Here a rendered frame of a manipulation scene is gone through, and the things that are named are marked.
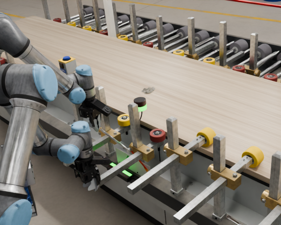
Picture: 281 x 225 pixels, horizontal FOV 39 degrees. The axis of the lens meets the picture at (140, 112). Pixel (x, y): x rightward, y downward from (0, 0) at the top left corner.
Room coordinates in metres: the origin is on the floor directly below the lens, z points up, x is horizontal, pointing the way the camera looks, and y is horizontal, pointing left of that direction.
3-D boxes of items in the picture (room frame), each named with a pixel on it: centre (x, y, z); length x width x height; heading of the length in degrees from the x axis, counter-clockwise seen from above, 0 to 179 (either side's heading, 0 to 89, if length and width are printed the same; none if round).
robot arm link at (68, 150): (1.32, 0.31, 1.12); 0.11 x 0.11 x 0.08; 70
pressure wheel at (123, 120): (1.88, 0.09, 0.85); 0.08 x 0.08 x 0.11
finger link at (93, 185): (1.39, 0.25, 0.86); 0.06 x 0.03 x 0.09; 131
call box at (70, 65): (2.04, 0.37, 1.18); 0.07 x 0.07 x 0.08; 41
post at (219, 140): (1.27, -0.29, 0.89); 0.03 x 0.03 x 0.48; 41
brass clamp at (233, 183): (1.26, -0.31, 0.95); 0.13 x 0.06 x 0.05; 41
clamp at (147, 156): (1.64, 0.02, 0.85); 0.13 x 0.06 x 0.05; 41
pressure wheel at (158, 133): (1.69, -0.07, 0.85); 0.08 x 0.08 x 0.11
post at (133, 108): (1.65, 0.03, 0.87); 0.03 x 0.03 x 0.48; 41
